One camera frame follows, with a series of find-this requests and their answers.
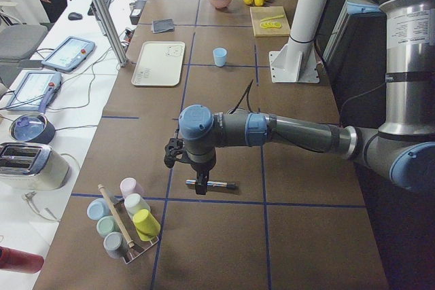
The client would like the cream toaster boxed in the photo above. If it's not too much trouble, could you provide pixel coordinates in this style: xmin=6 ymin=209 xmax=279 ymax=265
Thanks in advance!
xmin=1 ymin=142 xmax=69 ymax=190

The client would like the grey office chair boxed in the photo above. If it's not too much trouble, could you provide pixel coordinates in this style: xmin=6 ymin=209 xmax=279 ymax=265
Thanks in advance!
xmin=1 ymin=24 xmax=48 ymax=63

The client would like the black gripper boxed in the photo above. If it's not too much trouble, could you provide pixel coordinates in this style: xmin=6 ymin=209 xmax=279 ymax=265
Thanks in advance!
xmin=194 ymin=164 xmax=212 ymax=195

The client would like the teach pendant far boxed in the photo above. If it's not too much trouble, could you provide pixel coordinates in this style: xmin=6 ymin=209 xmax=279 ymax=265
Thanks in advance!
xmin=41 ymin=36 xmax=96 ymax=73

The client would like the aluminium frame post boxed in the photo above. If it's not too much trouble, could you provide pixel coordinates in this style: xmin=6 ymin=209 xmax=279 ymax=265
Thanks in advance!
xmin=92 ymin=0 xmax=128 ymax=67

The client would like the black computer mouse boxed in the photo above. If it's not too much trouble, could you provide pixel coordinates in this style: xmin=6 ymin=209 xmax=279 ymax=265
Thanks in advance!
xmin=68 ymin=12 xmax=83 ymax=21

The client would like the red bottle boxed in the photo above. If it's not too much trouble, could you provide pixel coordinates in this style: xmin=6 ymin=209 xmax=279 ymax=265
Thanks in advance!
xmin=1 ymin=247 xmax=44 ymax=274

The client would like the wooden stick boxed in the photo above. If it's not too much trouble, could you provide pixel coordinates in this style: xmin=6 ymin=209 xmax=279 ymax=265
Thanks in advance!
xmin=98 ymin=184 xmax=135 ymax=249

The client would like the teach pendant near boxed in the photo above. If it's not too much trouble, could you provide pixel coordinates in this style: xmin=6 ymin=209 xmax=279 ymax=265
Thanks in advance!
xmin=1 ymin=71 xmax=62 ymax=111

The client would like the white bear tray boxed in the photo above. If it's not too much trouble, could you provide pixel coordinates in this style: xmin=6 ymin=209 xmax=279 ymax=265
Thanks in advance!
xmin=131 ymin=41 xmax=185 ymax=87

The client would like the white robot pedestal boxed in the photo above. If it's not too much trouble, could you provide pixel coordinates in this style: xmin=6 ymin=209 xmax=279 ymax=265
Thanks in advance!
xmin=269 ymin=0 xmax=327 ymax=84

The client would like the lemon slices row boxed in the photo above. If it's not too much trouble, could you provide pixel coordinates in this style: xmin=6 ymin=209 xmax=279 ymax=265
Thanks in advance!
xmin=260 ymin=21 xmax=282 ymax=29

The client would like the yellow cup on rack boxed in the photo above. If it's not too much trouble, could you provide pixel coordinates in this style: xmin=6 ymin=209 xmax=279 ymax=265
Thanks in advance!
xmin=133 ymin=209 xmax=160 ymax=241

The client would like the teach pendant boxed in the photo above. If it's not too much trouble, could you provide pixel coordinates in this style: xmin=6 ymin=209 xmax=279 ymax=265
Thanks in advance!
xmin=1 ymin=71 xmax=62 ymax=111
xmin=41 ymin=36 xmax=96 ymax=73

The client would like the grey folded cloth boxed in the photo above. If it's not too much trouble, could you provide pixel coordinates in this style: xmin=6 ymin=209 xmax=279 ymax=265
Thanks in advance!
xmin=152 ymin=18 xmax=175 ymax=34

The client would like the green cup on rack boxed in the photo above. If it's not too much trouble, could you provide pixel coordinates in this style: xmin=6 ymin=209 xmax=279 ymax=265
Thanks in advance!
xmin=96 ymin=215 xmax=120 ymax=238

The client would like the steel muddler black tip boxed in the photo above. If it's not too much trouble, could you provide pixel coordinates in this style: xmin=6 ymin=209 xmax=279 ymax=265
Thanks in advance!
xmin=185 ymin=179 xmax=238 ymax=190

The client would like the yellow plastic knife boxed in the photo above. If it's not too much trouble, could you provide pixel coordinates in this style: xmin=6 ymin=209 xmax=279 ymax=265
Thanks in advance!
xmin=260 ymin=14 xmax=285 ymax=22

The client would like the white cup on rack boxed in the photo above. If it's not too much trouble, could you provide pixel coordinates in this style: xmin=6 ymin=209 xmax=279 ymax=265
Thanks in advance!
xmin=124 ymin=193 xmax=151 ymax=219

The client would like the light blue cup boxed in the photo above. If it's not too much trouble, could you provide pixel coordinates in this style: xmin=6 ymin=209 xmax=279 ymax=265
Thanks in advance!
xmin=213 ymin=48 xmax=227 ymax=67

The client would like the white wire cup rack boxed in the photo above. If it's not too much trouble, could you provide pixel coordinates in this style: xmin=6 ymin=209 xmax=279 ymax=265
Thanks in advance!
xmin=100 ymin=194 xmax=160 ymax=266

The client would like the bamboo cutting board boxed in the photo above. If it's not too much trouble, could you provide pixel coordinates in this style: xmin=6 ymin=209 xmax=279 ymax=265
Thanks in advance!
xmin=250 ymin=6 xmax=290 ymax=37

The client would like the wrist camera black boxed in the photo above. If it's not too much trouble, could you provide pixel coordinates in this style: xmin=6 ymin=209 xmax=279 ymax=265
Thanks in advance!
xmin=164 ymin=138 xmax=186 ymax=168

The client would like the grey cup on rack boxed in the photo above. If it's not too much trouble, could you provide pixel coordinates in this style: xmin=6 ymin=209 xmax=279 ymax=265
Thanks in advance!
xmin=103 ymin=232 xmax=128 ymax=259

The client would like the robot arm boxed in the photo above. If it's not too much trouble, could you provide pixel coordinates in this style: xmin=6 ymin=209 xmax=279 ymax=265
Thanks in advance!
xmin=164 ymin=0 xmax=434 ymax=194

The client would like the blue cup on rack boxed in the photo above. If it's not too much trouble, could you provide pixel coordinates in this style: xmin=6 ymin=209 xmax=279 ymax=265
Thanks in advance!
xmin=86 ymin=198 xmax=110 ymax=221

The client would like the pink cup on rack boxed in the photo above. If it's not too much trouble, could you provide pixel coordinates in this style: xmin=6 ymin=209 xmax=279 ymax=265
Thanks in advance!
xmin=120 ymin=177 xmax=145 ymax=198

